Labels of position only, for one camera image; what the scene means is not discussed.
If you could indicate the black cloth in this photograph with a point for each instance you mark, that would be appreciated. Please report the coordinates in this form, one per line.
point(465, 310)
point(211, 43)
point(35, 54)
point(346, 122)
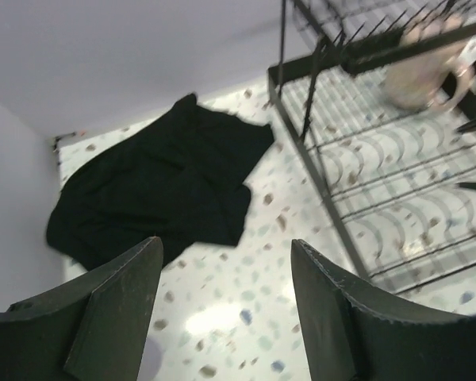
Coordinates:
point(181, 179)

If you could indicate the pink marbled mug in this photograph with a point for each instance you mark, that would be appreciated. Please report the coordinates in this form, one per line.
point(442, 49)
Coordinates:
point(413, 84)

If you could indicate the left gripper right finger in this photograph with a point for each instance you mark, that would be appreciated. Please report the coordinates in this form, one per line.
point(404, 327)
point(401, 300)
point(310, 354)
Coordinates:
point(353, 330)

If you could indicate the black wire dish rack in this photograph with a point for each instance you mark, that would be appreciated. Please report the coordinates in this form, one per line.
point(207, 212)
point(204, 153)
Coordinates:
point(387, 177)

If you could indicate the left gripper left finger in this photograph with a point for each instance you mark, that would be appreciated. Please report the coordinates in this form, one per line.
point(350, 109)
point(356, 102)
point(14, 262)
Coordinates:
point(93, 327)

